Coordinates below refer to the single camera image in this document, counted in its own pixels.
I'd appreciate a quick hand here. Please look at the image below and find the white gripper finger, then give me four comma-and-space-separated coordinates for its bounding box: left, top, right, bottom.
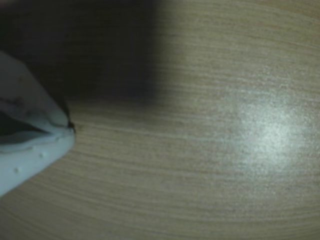
0, 128, 76, 199
0, 50, 70, 128

